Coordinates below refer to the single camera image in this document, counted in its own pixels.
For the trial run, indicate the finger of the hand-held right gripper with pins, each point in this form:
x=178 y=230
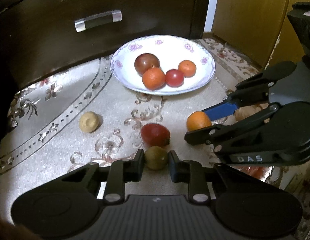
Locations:
x=202 y=136
x=220 y=111

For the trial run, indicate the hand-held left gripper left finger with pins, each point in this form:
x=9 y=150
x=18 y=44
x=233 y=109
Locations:
x=138 y=166

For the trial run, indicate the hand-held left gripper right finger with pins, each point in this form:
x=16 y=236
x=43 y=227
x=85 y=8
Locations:
x=173 y=167

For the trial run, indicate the orange mandarin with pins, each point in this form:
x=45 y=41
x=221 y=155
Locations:
x=196 y=123
x=187 y=68
x=153 y=78

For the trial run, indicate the tan longan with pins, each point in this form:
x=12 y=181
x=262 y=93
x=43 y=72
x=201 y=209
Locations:
x=156 y=158
x=88 y=122

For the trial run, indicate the red cherry tomato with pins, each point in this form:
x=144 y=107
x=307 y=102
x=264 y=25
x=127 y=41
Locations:
x=174 y=78
x=155 y=134

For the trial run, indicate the white floral plate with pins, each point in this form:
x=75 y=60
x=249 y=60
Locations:
x=167 y=51

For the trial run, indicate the dark red tomato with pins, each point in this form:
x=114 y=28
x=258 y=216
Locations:
x=145 y=62

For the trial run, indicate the floral beige tablecloth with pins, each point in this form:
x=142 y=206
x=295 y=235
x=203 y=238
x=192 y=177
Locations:
x=70 y=152

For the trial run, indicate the yellow wooden cabinet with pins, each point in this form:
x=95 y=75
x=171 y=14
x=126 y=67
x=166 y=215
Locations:
x=250 y=17

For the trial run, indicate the dark wooden nightstand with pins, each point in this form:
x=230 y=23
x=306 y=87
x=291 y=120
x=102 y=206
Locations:
x=57 y=50

